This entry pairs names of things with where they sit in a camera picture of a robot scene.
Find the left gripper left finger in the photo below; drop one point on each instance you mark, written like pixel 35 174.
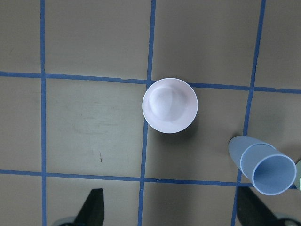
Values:
pixel 92 211

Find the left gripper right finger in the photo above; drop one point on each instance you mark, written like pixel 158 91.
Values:
pixel 251 211

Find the blue cup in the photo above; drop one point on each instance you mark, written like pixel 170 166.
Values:
pixel 270 171
pixel 239 144

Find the mint green bowl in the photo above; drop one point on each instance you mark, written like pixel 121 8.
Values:
pixel 298 176

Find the pink bowl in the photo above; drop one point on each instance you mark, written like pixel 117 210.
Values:
pixel 170 105

